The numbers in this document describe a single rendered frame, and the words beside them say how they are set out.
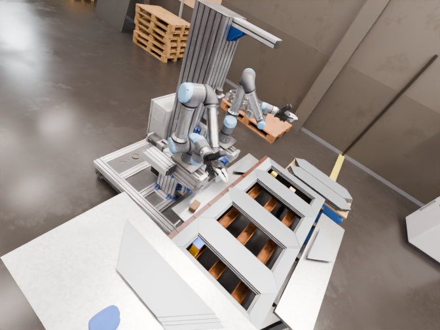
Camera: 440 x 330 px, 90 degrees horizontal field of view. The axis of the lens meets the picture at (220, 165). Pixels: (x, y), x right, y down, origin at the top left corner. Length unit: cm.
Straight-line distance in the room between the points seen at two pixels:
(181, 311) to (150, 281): 20
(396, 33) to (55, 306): 541
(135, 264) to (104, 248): 19
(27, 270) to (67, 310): 25
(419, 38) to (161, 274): 508
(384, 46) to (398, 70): 50
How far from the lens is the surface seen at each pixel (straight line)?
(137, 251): 129
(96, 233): 137
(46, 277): 132
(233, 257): 166
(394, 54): 529
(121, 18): 751
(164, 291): 124
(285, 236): 197
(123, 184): 261
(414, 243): 482
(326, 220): 255
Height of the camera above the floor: 225
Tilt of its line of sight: 41 degrees down
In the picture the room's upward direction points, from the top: 25 degrees clockwise
